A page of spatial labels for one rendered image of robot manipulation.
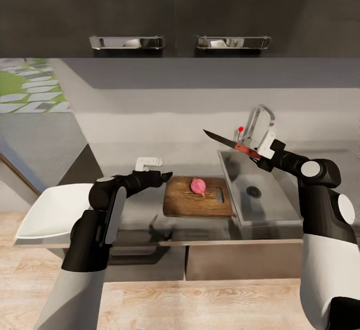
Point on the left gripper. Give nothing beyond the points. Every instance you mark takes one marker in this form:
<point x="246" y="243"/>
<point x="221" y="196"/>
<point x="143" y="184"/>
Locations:
<point x="151" y="178"/>

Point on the cutting board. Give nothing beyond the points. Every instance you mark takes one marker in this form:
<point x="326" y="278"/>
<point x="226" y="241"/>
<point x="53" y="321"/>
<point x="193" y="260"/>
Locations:
<point x="180" y="200"/>

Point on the vidalia onion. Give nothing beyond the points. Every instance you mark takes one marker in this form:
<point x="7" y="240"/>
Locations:
<point x="198" y="187"/>

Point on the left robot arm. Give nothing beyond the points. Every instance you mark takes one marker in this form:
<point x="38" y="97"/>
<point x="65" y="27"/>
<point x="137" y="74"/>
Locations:
<point x="74" y="301"/>

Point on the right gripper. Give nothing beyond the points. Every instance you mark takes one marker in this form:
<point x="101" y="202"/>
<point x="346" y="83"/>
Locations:
<point x="279" y="154"/>

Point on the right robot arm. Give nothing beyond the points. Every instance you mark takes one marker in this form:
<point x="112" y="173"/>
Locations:
<point x="330" y="273"/>

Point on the drop in sink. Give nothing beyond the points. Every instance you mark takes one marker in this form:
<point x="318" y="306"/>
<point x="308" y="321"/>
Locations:
<point x="271" y="198"/>

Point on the bowl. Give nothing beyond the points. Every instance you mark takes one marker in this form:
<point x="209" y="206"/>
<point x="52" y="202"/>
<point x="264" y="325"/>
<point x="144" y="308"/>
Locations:
<point x="56" y="211"/>

